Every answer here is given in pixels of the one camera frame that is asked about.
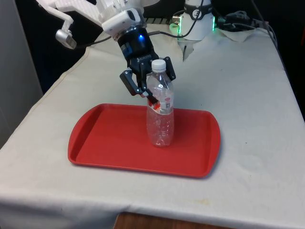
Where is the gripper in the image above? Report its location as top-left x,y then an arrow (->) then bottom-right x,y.
116,27 -> 177,106

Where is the clear plastic bottle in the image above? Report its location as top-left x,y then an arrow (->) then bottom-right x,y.
145,59 -> 175,148

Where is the red tray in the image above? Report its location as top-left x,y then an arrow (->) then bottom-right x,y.
68,103 -> 224,179

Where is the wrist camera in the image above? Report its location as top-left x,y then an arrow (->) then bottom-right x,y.
55,28 -> 77,50

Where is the grey cable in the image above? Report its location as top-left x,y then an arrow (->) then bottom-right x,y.
250,0 -> 281,50

